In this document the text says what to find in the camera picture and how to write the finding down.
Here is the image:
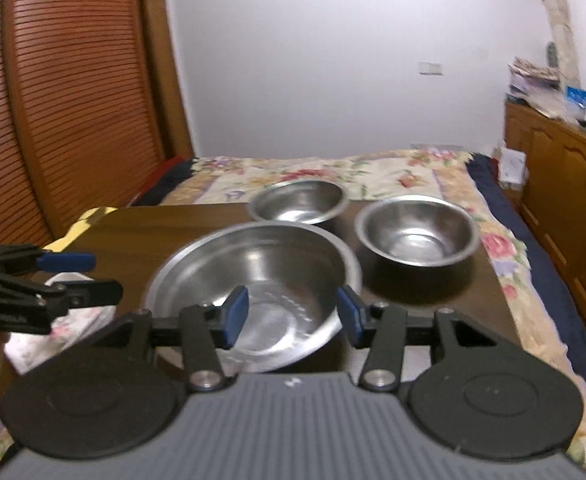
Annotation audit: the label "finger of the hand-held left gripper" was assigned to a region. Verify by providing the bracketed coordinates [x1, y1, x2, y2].
[0, 275, 124, 311]
[0, 244, 96, 277]

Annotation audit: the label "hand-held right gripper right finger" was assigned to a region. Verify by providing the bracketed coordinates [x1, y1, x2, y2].
[337, 285, 519, 393]

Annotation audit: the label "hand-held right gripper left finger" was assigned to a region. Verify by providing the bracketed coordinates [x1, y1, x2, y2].
[88, 285, 250, 392]

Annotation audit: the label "rectangular floral plate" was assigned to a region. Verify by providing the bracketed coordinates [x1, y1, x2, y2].
[4, 305, 120, 376]

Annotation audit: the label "large steel bowl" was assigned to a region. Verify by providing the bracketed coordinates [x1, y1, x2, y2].
[145, 220, 363, 374]

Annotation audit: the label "small steel bowl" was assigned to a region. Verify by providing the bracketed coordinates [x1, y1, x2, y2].
[353, 195, 482, 267]

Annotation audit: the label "medium steel bowl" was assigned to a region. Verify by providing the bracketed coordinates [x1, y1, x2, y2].
[247, 179, 350, 226]

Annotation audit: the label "yellow cloth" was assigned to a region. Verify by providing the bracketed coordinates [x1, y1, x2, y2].
[42, 205, 120, 254]

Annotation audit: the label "dark red-edged cloth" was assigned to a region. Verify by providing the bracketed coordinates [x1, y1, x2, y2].
[132, 155, 197, 207]

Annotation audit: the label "wooden slatted wardrobe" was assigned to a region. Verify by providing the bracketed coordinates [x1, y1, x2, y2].
[0, 0, 170, 248]

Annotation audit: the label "wooden door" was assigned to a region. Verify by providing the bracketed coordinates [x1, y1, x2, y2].
[142, 0, 195, 161]

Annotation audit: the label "white paper box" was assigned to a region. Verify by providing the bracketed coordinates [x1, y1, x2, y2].
[494, 146, 527, 191]

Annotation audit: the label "wooden cabinet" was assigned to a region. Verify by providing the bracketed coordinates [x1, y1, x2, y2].
[503, 100, 586, 346]

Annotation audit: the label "clear plastic bags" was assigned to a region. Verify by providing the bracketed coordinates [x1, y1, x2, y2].
[523, 91, 581, 121]

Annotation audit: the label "cream curtain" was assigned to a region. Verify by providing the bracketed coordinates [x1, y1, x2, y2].
[522, 0, 581, 86]

